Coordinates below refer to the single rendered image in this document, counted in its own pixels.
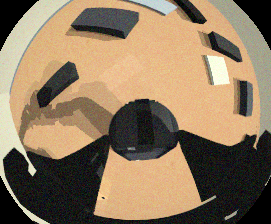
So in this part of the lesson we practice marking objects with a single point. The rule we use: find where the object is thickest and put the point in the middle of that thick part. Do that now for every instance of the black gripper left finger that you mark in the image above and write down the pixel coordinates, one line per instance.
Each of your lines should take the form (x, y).
(80, 173)

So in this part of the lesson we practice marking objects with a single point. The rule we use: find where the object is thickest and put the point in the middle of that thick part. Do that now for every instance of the dark grey controller unit with white label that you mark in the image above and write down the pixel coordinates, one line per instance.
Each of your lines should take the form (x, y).
(143, 130)

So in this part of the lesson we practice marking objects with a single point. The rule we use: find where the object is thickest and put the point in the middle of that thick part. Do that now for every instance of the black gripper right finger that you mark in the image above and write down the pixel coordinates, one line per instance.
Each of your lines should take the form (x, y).
(210, 162)

